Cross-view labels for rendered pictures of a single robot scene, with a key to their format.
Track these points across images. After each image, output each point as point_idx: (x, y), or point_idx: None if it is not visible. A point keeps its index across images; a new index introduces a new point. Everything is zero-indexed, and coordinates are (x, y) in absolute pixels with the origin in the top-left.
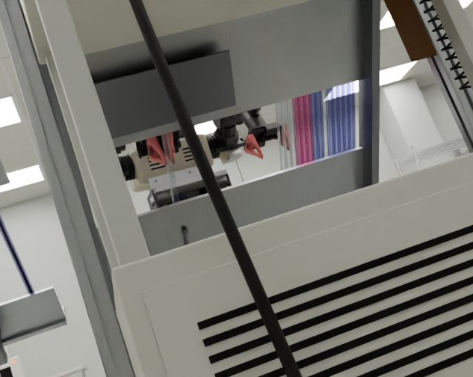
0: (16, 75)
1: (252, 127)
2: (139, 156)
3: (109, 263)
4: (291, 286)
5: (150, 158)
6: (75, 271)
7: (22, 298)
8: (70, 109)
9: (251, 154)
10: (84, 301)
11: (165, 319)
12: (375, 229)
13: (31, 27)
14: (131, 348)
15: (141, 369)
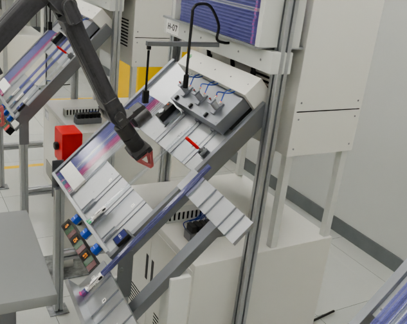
0: (274, 152)
1: None
2: (139, 159)
3: (274, 234)
4: None
5: (139, 161)
6: (259, 240)
7: (112, 276)
8: (336, 199)
9: None
10: (257, 252)
11: None
12: None
13: (310, 154)
14: (310, 256)
15: (327, 256)
